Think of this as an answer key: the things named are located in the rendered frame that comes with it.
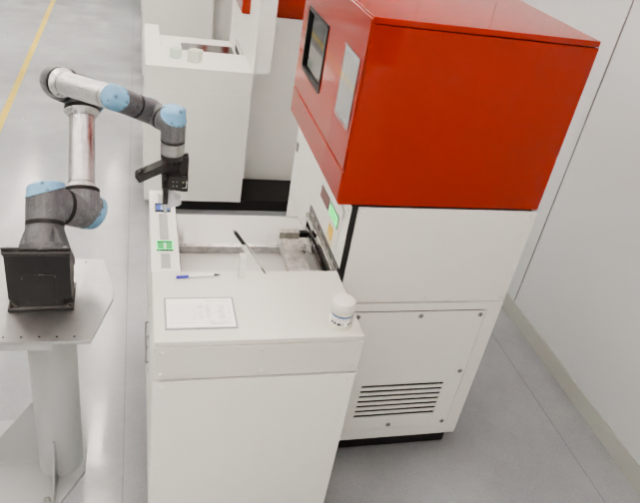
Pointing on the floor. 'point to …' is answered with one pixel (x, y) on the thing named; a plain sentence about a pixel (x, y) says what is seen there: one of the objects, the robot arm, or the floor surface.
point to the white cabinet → (242, 434)
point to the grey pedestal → (39, 436)
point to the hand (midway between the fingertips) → (163, 209)
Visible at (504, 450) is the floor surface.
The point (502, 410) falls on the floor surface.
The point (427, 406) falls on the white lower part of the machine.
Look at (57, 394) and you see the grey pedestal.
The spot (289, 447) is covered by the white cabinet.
